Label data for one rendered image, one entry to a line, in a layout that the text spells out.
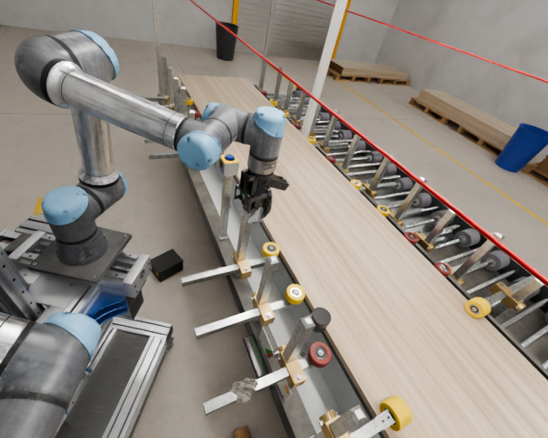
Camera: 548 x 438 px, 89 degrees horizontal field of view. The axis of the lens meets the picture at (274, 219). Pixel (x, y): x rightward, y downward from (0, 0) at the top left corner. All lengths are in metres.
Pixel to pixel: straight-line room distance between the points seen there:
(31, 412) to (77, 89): 0.54
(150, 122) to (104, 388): 1.44
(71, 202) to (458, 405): 1.41
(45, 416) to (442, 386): 1.15
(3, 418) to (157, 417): 1.51
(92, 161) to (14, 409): 0.70
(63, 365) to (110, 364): 1.37
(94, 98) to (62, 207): 0.41
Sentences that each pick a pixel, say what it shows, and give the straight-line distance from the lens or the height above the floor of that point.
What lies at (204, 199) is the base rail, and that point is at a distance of 1.85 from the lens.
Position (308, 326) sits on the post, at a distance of 0.88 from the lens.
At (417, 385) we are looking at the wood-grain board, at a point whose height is 0.90.
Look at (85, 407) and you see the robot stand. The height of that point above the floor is 0.21.
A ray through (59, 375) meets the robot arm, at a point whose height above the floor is 1.46.
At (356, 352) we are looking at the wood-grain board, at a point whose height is 0.90.
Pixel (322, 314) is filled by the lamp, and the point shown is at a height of 1.13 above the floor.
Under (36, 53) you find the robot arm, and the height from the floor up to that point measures 1.67.
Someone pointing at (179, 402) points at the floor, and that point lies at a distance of 1.94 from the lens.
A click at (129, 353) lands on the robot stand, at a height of 0.21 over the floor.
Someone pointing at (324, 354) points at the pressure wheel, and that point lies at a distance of 1.12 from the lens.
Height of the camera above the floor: 1.88
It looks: 41 degrees down
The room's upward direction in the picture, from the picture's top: 14 degrees clockwise
